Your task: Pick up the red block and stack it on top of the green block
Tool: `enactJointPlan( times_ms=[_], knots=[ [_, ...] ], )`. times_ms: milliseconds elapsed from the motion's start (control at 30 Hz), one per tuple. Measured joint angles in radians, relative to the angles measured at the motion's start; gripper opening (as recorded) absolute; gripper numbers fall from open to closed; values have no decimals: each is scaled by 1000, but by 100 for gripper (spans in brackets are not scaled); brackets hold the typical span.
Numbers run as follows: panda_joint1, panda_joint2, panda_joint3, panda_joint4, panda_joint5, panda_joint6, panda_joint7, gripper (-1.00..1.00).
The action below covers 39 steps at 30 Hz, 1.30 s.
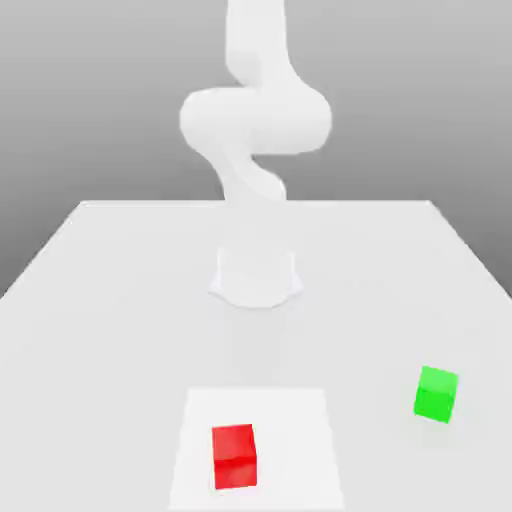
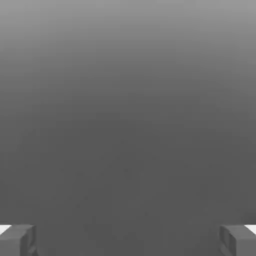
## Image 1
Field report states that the small green cube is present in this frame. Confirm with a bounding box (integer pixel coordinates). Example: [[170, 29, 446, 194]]
[[412, 364, 460, 425]]

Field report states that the small red cube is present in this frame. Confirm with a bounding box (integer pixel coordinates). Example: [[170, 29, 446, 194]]
[[211, 423, 258, 491]]

